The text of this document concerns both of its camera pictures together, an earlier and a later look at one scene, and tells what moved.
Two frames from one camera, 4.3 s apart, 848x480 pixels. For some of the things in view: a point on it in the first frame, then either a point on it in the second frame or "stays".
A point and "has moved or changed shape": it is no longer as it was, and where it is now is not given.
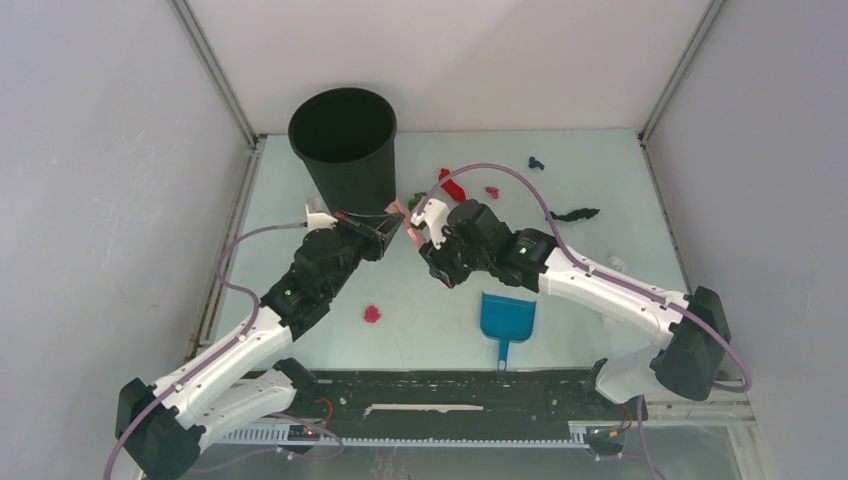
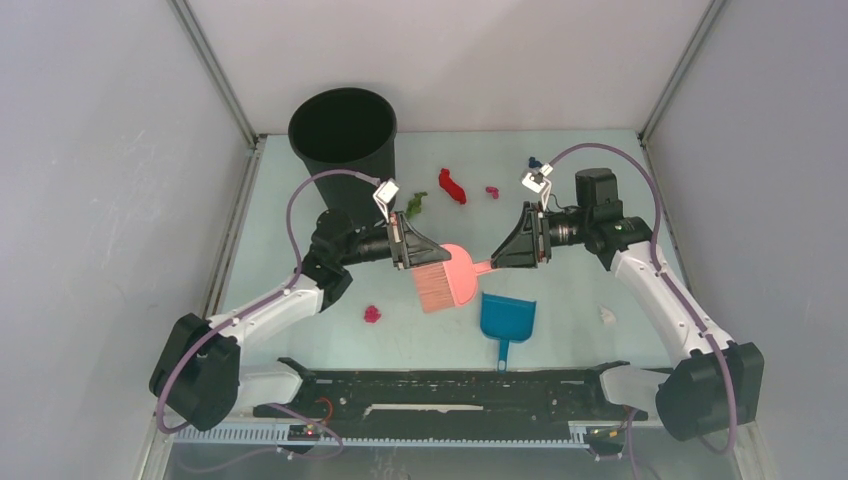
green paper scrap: (417, 197) stays
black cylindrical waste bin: (347, 140) stays
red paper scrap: (452, 188) stays
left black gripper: (377, 232) -> (408, 248)
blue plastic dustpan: (506, 319) stays
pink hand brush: (397, 208) has moved or changed shape
